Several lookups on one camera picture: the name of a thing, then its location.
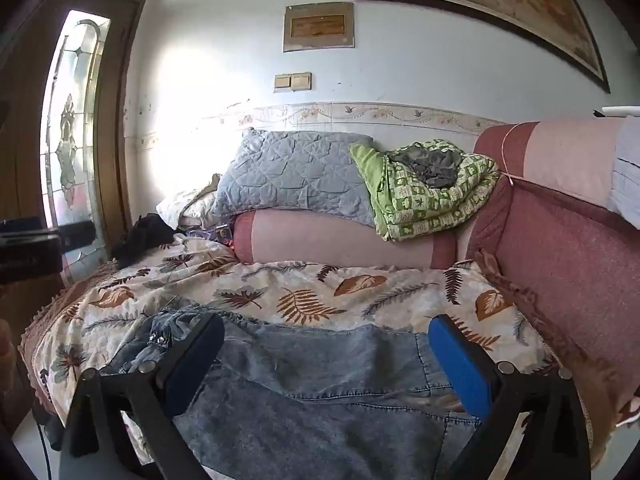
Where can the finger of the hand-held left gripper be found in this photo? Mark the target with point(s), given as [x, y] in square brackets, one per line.
[77, 234]

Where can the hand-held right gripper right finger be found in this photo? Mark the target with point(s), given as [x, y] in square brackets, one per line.
[460, 367]

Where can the grey quilted blanket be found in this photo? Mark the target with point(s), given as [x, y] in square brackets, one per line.
[290, 175]

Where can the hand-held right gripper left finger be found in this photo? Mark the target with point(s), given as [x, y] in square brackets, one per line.
[192, 365]

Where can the wide beige wall switch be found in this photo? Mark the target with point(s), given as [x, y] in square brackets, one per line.
[301, 81]

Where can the grey crumpled cloth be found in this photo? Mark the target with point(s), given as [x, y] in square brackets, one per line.
[430, 167]

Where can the colourful small packet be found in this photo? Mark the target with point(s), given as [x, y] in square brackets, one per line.
[220, 234]

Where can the green patterned quilt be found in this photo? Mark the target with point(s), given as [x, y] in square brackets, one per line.
[425, 210]

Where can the wooden stained glass door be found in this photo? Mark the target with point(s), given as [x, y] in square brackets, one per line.
[75, 135]

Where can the leaf print blanket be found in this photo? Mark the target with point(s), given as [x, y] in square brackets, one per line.
[300, 285]

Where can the blue denim pants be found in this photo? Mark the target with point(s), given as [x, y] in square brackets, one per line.
[310, 390]

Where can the white pillow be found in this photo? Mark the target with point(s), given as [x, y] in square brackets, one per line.
[190, 210]

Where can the small beige wall switch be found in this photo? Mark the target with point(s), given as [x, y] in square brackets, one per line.
[282, 82]

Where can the pink sofa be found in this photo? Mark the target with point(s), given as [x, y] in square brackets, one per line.
[550, 260]

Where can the small framed wall panel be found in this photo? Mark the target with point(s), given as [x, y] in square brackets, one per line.
[320, 25]

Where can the black cloth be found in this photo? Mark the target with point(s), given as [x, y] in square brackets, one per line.
[147, 237]

